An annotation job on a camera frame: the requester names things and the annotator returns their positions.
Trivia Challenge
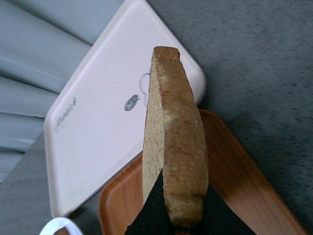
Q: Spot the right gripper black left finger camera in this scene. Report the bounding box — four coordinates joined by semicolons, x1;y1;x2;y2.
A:
125;173;175;235

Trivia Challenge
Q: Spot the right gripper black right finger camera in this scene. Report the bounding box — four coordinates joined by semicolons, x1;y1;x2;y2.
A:
188;182;257;235

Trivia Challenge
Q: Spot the beige rabbit tray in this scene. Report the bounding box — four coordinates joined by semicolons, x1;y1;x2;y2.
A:
44;0;206;217

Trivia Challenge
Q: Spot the orange wooden tray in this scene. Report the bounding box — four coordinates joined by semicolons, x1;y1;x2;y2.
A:
99;110;306;235

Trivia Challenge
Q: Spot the toast slice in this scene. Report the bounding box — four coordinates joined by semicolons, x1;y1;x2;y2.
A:
142;47;209;228

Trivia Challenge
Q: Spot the pale grey curtain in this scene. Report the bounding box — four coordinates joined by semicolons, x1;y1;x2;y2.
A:
0;0;121;181

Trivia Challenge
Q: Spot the white round plate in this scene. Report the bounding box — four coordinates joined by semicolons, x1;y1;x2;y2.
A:
40;217;83;235

